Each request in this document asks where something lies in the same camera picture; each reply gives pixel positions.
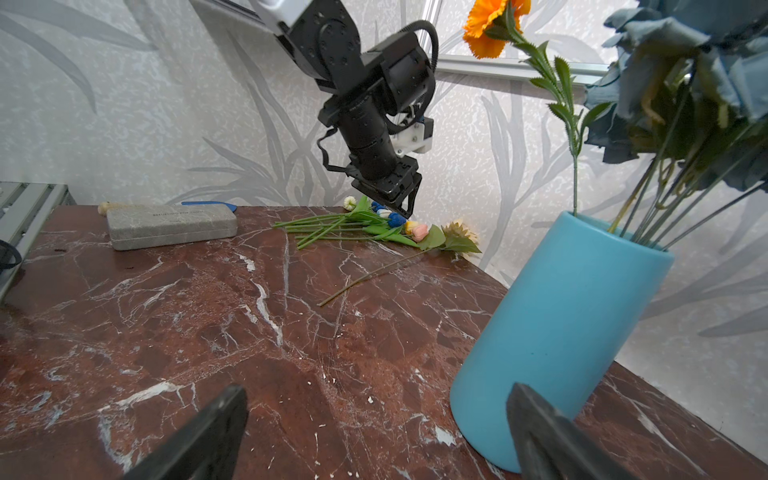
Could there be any orange marigold flower stem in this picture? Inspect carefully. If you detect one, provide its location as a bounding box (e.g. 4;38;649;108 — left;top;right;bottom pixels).
463;0;610;214

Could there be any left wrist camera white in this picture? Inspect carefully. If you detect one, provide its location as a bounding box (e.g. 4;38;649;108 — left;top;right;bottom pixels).
390;117;434;157

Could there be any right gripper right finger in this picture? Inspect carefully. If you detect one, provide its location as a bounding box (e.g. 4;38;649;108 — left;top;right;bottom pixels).
506;383;634;480

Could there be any tulip bunch multicoloured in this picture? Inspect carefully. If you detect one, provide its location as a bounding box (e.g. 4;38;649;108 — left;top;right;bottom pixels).
273;196;448;251

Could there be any light blue rose bouquet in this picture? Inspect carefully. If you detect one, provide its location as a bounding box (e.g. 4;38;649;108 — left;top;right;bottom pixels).
586;1;767;250

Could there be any beige sunflower stem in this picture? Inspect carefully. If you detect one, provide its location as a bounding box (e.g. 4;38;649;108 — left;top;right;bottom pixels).
317;221;481;307

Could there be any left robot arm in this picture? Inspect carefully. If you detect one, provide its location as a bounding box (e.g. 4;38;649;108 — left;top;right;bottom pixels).
251;1;439;218

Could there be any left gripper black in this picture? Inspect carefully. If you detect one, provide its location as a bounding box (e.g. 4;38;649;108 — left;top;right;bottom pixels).
344;156;422;219

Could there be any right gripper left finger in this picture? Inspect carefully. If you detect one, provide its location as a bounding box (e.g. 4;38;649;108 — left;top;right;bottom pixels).
123;385;248;479

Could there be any blue hand shovel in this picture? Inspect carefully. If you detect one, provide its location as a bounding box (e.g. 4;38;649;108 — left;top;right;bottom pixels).
180;200;238;213

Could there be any teal cylindrical vase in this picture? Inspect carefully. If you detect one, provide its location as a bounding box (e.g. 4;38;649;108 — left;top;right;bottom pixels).
450;212;674;473

